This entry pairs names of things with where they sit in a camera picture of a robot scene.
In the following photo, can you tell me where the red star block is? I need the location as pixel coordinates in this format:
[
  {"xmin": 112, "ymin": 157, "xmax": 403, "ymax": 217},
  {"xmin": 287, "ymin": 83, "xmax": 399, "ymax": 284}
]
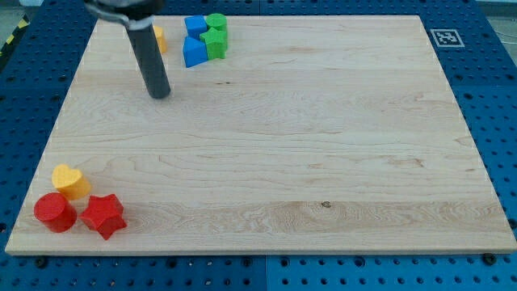
[{"xmin": 79, "ymin": 193, "xmax": 127, "ymax": 240}]

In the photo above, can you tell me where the green star block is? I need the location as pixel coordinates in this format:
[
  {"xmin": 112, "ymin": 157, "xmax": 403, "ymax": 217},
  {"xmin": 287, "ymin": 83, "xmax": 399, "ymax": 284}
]
[{"xmin": 200, "ymin": 27, "xmax": 228, "ymax": 60}]

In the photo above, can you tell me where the red cylinder block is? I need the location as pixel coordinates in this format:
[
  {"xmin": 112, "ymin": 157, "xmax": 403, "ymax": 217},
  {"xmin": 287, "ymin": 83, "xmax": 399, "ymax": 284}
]
[{"xmin": 33, "ymin": 192, "xmax": 78, "ymax": 233}]

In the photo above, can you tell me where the wooden board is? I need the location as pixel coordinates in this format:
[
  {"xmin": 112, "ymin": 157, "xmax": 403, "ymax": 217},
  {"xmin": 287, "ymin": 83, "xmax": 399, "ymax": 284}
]
[{"xmin": 6, "ymin": 15, "xmax": 516, "ymax": 256}]

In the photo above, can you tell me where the white fiducial marker tag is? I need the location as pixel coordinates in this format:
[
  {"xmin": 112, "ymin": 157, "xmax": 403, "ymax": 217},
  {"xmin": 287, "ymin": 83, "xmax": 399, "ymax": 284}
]
[{"xmin": 431, "ymin": 28, "xmax": 464, "ymax": 48}]

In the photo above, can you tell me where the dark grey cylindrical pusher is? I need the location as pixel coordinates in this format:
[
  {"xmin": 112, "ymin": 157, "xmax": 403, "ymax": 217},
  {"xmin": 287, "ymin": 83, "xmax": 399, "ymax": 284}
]
[{"xmin": 127, "ymin": 24, "xmax": 171, "ymax": 99}]

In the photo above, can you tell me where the yellow heart block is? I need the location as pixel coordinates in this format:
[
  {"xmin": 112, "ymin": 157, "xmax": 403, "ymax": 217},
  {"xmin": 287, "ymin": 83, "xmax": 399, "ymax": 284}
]
[{"xmin": 51, "ymin": 164, "xmax": 91, "ymax": 200}]

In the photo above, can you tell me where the yellow hexagon block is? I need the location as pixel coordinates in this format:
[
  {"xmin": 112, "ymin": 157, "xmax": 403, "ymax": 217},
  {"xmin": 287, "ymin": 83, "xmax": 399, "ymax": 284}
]
[{"xmin": 153, "ymin": 26, "xmax": 168, "ymax": 53}]

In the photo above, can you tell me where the green cylinder block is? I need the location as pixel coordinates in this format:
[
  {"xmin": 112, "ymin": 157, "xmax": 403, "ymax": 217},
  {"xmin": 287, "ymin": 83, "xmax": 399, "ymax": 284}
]
[{"xmin": 205, "ymin": 13, "xmax": 227, "ymax": 32}]

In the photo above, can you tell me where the blue triangle block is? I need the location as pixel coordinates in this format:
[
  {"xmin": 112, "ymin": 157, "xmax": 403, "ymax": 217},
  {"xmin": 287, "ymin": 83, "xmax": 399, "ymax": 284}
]
[{"xmin": 183, "ymin": 36, "xmax": 208, "ymax": 68}]

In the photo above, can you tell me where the blue cube block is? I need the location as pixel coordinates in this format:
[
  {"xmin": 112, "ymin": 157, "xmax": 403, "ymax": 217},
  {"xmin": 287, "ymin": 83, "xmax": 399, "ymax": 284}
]
[{"xmin": 184, "ymin": 15, "xmax": 208, "ymax": 40}]

